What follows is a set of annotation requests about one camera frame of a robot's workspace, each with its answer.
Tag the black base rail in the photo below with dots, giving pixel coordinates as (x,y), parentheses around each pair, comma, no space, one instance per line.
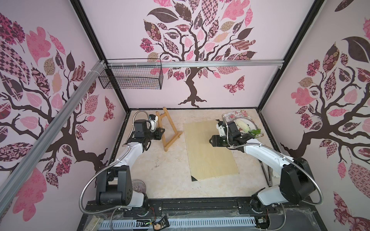
(286,217)

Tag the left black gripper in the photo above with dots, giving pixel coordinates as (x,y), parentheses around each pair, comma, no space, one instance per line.
(158,131)

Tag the white slotted cable duct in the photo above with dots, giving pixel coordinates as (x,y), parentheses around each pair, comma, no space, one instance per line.
(187,224)

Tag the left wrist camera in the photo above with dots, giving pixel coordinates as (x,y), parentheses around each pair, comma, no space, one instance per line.
(153,120)

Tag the left aluminium rail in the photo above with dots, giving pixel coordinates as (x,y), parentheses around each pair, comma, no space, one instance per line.
(25,167)

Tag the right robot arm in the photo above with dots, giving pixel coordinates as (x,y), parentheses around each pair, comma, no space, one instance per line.
(297,183)

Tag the aluminium rail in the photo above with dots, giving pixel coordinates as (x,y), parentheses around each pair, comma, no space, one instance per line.
(180,64)
(25,167)

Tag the back aluminium rail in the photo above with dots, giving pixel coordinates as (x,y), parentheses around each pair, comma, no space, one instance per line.
(180,64)

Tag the toy white radish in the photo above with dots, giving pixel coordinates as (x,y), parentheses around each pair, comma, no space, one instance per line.
(245,127)

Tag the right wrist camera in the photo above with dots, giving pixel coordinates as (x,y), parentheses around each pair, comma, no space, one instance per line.
(222,128)

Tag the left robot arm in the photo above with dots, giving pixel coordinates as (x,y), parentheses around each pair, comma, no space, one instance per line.
(114,186)

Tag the metal kitchen tongs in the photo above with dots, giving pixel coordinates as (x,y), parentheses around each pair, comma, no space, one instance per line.
(267,171)

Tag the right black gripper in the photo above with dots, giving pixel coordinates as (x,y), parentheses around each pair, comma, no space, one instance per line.
(218,140)

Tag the light wooden drawing board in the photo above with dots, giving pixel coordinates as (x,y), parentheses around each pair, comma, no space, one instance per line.
(206,161)

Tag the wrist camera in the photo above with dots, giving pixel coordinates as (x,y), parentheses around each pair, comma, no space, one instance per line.
(222,128)
(153,120)

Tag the black wire basket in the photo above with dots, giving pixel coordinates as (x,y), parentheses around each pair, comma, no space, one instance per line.
(137,74)

